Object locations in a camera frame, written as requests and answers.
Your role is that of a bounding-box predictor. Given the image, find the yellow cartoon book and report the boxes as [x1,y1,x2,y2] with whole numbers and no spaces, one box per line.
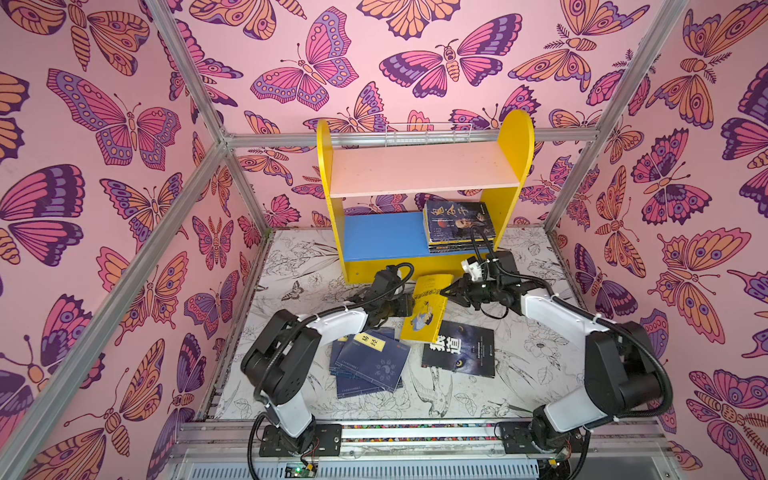
[400,274,453,343]

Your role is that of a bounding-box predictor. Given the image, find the black book orange title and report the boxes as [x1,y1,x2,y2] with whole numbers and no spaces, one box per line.
[428,238,494,254]

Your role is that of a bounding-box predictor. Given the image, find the purple book gold characters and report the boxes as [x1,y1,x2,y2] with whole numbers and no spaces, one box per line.
[422,200,496,245]

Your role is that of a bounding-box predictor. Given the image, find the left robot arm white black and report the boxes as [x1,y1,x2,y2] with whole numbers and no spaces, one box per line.
[240,262,415,455]

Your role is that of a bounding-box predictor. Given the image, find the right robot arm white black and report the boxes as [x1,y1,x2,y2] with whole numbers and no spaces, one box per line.
[441,229,673,459]

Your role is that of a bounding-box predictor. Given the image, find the black wolf eye book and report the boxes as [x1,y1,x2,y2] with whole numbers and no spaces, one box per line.
[421,321,495,378]

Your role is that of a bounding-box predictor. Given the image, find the navy book yellow label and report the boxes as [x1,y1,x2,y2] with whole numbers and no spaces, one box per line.
[335,332,411,392]

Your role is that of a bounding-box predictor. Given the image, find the navy book underneath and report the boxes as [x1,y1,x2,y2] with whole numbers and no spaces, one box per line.
[328,327,404,400]

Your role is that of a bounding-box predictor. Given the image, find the yellow pink blue bookshelf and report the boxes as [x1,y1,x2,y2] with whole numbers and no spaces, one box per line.
[316,110,535,284]

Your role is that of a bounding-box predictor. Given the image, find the small green circuit board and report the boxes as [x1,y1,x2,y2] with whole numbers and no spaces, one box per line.
[284,463,318,479]

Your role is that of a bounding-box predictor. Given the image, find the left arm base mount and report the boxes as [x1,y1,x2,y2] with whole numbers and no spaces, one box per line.
[259,424,343,458]

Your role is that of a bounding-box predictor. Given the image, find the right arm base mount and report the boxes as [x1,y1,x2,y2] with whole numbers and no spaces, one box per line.
[494,418,584,457]

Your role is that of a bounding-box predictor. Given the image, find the white slotted cable duct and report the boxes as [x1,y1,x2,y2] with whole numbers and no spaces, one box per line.
[185,459,541,480]

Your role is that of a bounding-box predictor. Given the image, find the aluminium front rail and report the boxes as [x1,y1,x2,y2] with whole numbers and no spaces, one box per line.
[171,418,670,461]

